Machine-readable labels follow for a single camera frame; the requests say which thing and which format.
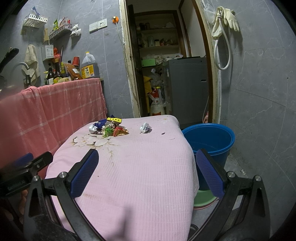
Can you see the white wire basket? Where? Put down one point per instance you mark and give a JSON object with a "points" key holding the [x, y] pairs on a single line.
{"points": [[35, 21]]}

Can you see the red cup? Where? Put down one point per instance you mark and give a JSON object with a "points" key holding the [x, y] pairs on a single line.
{"points": [[76, 61]]}

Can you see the red plaid cloth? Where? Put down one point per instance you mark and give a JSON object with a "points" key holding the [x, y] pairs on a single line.
{"points": [[45, 119]]}

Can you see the blue snack wrapper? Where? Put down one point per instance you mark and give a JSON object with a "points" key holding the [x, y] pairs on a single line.
{"points": [[100, 124]]}

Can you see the green plastic basin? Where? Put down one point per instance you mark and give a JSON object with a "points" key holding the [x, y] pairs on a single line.
{"points": [[204, 198]]}

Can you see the grey washing machine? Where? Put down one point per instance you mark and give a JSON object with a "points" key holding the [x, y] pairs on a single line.
{"points": [[186, 89]]}

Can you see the white paper ball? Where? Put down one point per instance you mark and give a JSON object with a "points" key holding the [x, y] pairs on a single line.
{"points": [[145, 128]]}

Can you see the wall shelf rack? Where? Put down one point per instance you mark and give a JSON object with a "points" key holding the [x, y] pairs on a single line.
{"points": [[60, 32]]}

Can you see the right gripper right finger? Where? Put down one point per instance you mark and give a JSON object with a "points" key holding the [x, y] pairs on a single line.
{"points": [[242, 212]]}

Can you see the white rubber gloves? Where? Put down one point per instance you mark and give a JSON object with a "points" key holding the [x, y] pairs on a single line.
{"points": [[224, 17]]}

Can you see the left hand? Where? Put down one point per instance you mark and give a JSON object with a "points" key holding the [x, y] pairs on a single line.
{"points": [[15, 205]]}

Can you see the blue plastic bucket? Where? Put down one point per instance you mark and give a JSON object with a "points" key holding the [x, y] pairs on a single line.
{"points": [[215, 138]]}

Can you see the beige hanging towel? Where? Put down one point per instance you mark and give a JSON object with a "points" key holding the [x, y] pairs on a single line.
{"points": [[32, 61]]}

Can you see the green box on shelf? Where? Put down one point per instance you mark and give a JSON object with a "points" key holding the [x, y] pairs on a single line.
{"points": [[148, 62]]}

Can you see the brown sauce pouch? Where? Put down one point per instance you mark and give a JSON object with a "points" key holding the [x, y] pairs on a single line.
{"points": [[72, 71]]}

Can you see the yellow wrapper strip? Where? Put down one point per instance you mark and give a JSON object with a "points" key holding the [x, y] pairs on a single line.
{"points": [[116, 120]]}

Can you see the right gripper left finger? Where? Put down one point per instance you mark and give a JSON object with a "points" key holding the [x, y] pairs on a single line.
{"points": [[41, 220]]}

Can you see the white wall switch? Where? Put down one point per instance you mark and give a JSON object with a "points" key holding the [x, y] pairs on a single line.
{"points": [[97, 25]]}

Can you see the orange wall hook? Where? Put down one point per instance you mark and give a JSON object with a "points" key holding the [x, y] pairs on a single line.
{"points": [[115, 20]]}

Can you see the red orange wrapper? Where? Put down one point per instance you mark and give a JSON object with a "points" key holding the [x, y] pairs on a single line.
{"points": [[119, 131]]}

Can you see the wooden door frame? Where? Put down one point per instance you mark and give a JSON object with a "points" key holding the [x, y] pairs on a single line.
{"points": [[215, 96]]}

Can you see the large soy sauce jug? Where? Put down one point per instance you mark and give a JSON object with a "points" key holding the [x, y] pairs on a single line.
{"points": [[89, 67]]}

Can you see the dark glass bottle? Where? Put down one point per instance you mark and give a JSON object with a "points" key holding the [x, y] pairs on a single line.
{"points": [[50, 75]]}

